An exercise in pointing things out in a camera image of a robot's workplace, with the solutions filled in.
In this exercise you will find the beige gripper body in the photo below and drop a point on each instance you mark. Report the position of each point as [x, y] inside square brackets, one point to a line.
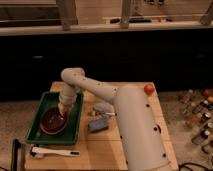
[66, 103]

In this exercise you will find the dark red bowl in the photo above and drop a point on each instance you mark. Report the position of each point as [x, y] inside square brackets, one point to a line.
[52, 121]

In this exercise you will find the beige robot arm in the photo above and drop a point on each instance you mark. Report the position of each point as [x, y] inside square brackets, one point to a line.
[140, 136]

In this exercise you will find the green plastic tray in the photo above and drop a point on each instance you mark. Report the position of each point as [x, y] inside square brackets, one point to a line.
[68, 136]

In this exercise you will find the blue sponge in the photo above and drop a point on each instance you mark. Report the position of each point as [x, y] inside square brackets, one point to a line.
[97, 125]

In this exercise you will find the clear plastic bag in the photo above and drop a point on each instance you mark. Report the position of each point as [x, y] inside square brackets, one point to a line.
[103, 107]

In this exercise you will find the orange ball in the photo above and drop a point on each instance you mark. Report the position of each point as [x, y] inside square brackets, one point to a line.
[149, 89]

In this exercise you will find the wooden railing shelf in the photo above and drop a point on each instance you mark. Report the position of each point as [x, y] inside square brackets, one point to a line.
[89, 16]

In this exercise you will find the white handled brush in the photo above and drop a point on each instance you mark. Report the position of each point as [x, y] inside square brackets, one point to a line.
[40, 151]

